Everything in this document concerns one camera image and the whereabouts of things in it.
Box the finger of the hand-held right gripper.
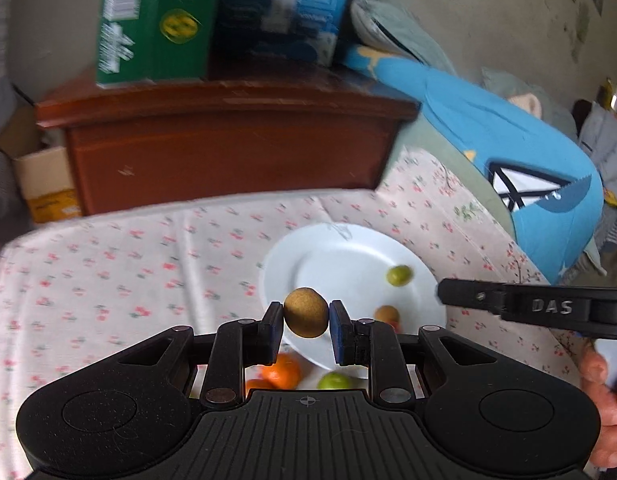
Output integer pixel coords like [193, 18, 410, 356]
[437, 278, 617, 339]

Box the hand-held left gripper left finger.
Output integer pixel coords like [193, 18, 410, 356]
[116, 302, 285, 408]

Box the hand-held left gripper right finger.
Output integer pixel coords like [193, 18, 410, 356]
[329, 300, 496, 406]

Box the brown kiwi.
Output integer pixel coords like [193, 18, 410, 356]
[374, 305, 401, 331]
[283, 287, 330, 339]

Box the green jujube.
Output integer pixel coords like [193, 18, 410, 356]
[317, 371, 354, 391]
[387, 265, 414, 287]

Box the white plate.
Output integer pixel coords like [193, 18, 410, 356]
[258, 223, 447, 379]

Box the person's right hand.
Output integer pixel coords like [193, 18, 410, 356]
[578, 339, 617, 472]

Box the olive green blanket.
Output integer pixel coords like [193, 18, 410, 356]
[387, 125, 515, 242]

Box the blue shark plush pillow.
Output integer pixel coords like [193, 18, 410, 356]
[344, 45, 605, 286]

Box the brown wooden nightstand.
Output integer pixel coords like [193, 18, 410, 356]
[36, 79, 422, 217]

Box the grey pillow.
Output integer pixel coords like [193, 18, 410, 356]
[481, 66, 580, 142]

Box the cardboard box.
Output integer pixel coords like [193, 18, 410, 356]
[0, 105, 84, 224]

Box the grey-green pillow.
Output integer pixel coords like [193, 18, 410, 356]
[350, 0, 457, 75]

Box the blue carton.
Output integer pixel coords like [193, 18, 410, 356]
[211, 0, 357, 68]

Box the green carton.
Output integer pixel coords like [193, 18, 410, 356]
[96, 0, 222, 87]

